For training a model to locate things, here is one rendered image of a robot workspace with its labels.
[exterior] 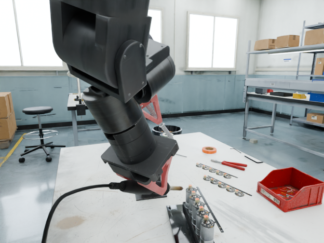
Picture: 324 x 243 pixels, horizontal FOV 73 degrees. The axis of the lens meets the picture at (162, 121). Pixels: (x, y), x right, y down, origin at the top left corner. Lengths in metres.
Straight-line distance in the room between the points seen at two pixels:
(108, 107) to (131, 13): 0.10
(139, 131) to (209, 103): 5.47
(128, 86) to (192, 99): 5.24
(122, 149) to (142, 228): 0.27
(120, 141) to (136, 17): 0.14
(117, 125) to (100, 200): 0.39
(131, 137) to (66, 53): 0.12
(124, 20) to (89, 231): 0.44
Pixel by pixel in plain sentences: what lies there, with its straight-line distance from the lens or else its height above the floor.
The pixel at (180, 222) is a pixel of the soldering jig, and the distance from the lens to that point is 0.52.
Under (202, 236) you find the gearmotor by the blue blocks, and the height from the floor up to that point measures 0.79.
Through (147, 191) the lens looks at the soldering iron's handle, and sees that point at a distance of 0.35.
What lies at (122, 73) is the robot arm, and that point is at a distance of 0.20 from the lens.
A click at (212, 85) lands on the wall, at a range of 5.71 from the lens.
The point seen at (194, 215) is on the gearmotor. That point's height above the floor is 0.79.
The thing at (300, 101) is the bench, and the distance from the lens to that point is 3.07.
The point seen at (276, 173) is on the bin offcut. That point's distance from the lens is 0.71.
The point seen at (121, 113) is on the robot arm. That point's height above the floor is 1.03.
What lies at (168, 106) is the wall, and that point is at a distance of 5.18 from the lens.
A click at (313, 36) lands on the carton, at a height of 1.45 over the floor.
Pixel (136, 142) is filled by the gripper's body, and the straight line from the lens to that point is 0.27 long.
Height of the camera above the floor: 1.08
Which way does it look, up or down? 13 degrees down
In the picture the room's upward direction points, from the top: straight up
